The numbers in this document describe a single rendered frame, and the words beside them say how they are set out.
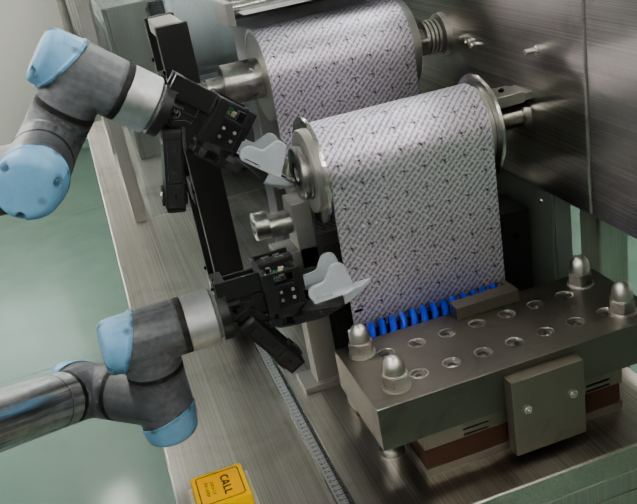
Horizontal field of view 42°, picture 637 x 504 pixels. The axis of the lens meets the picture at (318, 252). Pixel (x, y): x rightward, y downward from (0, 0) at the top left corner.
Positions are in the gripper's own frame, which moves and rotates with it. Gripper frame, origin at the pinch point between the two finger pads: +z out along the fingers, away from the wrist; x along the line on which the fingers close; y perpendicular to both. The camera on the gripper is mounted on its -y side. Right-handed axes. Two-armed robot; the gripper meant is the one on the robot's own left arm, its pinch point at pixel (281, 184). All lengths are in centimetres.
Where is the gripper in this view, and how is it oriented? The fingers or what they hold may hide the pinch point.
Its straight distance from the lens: 115.5
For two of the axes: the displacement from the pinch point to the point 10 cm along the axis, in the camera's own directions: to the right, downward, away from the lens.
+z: 8.3, 3.6, 4.2
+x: -3.0, -3.5, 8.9
